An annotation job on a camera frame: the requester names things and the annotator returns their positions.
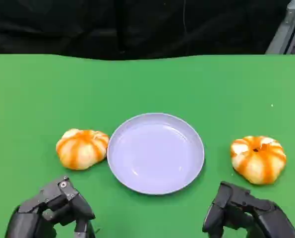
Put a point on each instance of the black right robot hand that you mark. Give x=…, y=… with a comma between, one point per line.
x=236, y=205

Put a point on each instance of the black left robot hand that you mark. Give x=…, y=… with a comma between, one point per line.
x=35, y=215

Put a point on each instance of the orange white toy bread roll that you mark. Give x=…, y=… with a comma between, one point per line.
x=81, y=150
x=258, y=161

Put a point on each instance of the lilac plate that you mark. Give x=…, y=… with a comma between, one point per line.
x=154, y=153

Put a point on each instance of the black backdrop curtain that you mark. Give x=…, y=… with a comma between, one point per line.
x=112, y=24

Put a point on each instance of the grey metal frame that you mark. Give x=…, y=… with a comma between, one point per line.
x=289, y=29

